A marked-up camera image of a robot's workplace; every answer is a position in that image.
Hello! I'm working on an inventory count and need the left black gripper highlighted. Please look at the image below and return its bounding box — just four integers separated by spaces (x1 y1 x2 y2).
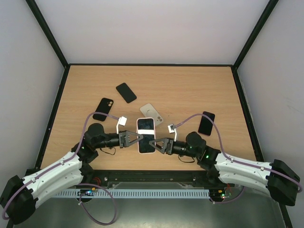
94 130 143 149

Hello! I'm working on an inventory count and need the black smartphone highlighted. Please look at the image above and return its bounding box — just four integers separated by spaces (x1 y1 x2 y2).
137 118 155 153

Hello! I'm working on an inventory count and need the pink phone case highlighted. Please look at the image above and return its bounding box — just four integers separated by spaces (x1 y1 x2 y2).
136 117 156 155

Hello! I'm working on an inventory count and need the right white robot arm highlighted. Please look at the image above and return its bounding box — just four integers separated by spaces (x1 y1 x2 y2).
149 132 300 206

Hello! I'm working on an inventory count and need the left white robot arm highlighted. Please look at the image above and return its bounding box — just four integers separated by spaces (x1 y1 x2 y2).
0 123 143 225

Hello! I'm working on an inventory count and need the beige phone case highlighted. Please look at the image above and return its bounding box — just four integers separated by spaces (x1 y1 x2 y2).
140 103 164 126

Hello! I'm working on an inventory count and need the black phone case with cutout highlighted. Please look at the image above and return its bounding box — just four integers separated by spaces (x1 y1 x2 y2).
93 98 114 122

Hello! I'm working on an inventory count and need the black phone face down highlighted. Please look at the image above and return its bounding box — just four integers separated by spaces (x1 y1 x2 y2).
116 83 137 104

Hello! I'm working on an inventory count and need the dark red smartphone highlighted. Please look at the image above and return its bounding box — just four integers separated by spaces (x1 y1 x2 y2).
198 111 215 136

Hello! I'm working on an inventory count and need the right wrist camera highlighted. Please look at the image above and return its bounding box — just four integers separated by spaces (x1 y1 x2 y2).
168 124 178 142

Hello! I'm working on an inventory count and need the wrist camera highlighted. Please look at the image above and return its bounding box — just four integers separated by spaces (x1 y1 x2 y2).
168 124 178 142
116 116 127 134

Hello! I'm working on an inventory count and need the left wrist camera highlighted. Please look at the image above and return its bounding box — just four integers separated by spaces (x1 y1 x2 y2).
116 116 127 134

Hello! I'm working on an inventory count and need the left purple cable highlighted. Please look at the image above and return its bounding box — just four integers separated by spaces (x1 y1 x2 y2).
1 113 122 225

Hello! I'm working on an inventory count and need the purple cable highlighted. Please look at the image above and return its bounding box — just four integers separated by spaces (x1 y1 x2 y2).
174 113 304 204
1 113 122 225

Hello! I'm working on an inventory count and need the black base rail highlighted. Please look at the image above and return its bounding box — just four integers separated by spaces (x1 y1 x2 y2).
80 168 227 189

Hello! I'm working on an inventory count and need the white slotted cable duct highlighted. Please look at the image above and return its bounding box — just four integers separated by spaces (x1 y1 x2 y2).
54 189 209 199

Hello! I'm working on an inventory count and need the black metal frame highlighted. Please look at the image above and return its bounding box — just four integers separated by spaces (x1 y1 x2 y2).
6 0 293 228

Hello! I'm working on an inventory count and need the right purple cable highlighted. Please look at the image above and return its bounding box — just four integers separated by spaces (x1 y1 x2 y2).
174 113 304 204

